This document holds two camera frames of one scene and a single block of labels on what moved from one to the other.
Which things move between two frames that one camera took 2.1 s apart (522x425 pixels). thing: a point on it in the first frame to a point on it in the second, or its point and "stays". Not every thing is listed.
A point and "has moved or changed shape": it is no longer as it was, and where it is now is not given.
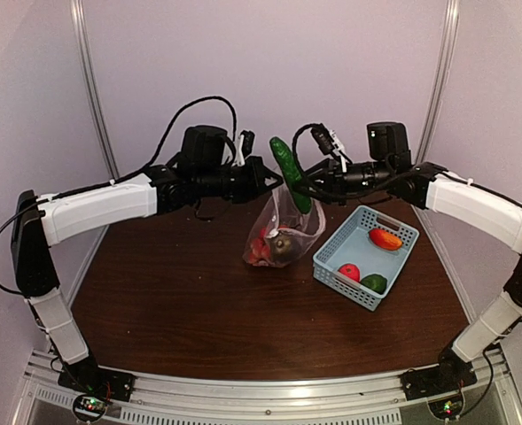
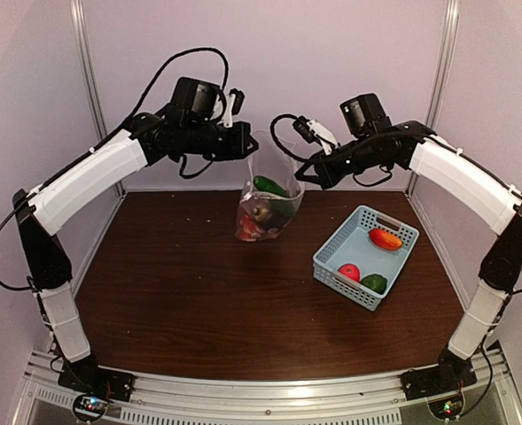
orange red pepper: (385, 239) stays
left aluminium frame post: (84, 42) stays
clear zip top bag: (281, 230) to (273, 189)
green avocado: (376, 282) stays
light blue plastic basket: (349, 243) stays
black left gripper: (256, 184) to (240, 148)
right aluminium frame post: (440, 81) stays
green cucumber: (290, 169) has moved or changed shape
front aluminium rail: (306, 397) stays
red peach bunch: (260, 249) to (249, 230)
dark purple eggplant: (284, 247) to (272, 215)
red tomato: (350, 271) stays
